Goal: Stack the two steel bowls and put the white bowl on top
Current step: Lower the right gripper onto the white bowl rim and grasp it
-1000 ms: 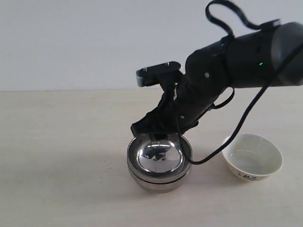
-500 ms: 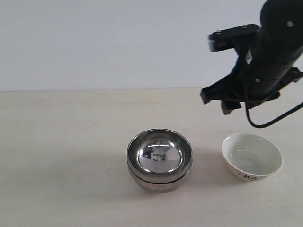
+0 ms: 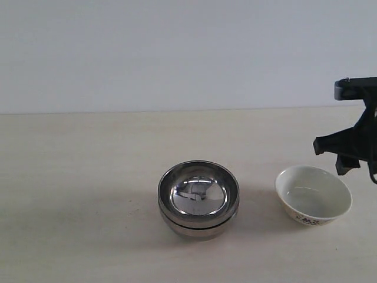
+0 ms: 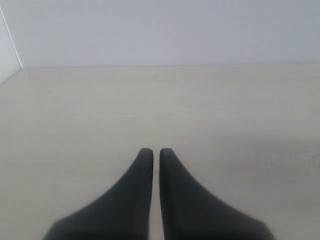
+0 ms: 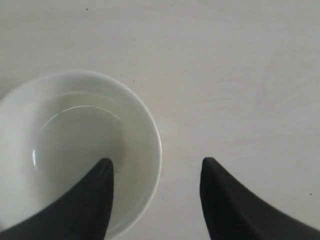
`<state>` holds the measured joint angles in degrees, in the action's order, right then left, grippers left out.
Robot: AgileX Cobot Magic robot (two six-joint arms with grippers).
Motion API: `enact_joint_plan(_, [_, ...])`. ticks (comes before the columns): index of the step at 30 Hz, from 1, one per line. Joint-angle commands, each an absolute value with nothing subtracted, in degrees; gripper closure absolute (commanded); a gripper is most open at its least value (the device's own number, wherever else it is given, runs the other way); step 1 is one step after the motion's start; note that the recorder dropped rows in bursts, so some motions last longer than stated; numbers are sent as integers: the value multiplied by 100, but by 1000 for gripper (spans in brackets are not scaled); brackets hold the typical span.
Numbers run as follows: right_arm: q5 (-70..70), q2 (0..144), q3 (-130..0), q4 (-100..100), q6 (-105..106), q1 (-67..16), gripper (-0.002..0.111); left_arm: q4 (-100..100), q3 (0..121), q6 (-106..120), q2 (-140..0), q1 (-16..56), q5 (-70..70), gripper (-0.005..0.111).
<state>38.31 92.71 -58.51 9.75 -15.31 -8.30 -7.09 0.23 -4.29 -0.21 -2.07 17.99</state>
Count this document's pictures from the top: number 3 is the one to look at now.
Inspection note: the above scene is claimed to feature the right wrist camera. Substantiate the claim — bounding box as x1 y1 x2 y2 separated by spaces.
334 77 376 101

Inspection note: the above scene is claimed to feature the plain steel bowl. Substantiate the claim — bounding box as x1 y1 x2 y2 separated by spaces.
158 200 240 241

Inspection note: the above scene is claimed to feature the white ceramic patterned bowl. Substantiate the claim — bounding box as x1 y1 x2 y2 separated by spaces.
275 165 353 227

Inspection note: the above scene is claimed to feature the patterned steel bowl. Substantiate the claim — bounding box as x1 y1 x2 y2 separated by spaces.
157 160 240 230

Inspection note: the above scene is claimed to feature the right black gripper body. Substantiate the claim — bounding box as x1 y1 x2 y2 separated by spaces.
352 97 376 162

